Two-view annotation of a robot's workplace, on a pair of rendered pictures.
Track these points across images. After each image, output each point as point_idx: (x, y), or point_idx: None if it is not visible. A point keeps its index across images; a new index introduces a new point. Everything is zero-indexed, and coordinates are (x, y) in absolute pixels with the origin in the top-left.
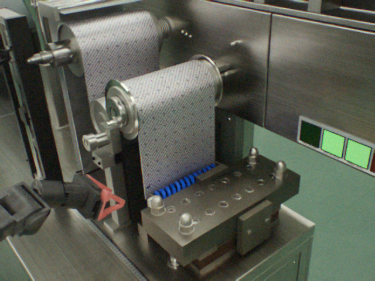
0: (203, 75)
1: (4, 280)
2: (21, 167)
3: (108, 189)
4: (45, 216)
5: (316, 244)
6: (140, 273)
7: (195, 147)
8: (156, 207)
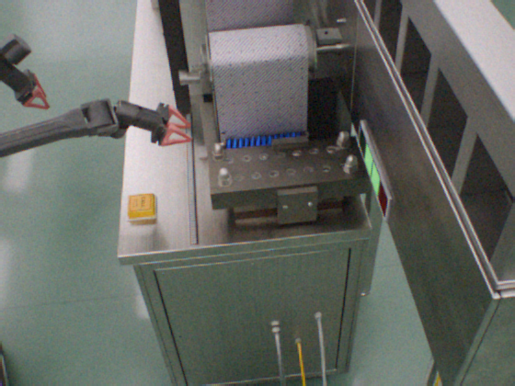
0: (298, 46)
1: None
2: None
3: (187, 123)
4: (123, 129)
5: None
6: (194, 201)
7: (281, 111)
8: (214, 153)
